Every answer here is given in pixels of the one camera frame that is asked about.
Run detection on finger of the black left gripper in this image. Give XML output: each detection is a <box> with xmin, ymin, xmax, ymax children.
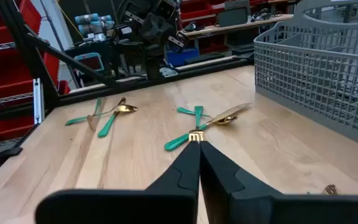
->
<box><xmin>149</xmin><ymin>15</ymin><xmax>175</xmax><ymax>45</ymax></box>
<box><xmin>140</xmin><ymin>12</ymin><xmax>165</xmax><ymax>44</ymax></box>

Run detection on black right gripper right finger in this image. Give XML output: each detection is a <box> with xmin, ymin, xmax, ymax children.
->
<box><xmin>199</xmin><ymin>140</ymin><xmax>358</xmax><ymax>224</ymax></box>

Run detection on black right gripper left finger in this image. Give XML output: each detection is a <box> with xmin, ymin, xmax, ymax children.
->
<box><xmin>35</xmin><ymin>140</ymin><xmax>201</xmax><ymax>224</ymax></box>

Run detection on red handled utensils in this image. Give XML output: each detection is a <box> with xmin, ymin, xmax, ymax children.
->
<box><xmin>163</xmin><ymin>102</ymin><xmax>253</xmax><ymax>152</ymax></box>

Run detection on blue storage bin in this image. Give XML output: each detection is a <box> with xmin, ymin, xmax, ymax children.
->
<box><xmin>165</xmin><ymin>48</ymin><xmax>200</xmax><ymax>68</ymax></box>

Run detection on teal rimmed tray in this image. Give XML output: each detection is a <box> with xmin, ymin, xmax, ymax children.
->
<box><xmin>73</xmin><ymin>52</ymin><xmax>105</xmax><ymax>74</ymax></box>

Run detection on wooden workbench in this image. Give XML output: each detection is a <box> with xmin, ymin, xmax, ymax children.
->
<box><xmin>180</xmin><ymin>14</ymin><xmax>295</xmax><ymax>41</ymax></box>

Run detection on grey box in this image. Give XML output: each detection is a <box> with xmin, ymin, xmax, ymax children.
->
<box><xmin>218</xmin><ymin>0</ymin><xmax>250</xmax><ymax>27</ymax></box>

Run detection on grey plastic cutlery basket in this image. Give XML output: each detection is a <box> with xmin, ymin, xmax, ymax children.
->
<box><xmin>253</xmin><ymin>0</ymin><xmax>358</xmax><ymax>152</ymax></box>

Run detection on white metal bracket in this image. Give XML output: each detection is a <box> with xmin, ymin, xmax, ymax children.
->
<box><xmin>32</xmin><ymin>77</ymin><xmax>45</xmax><ymax>125</ymax></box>

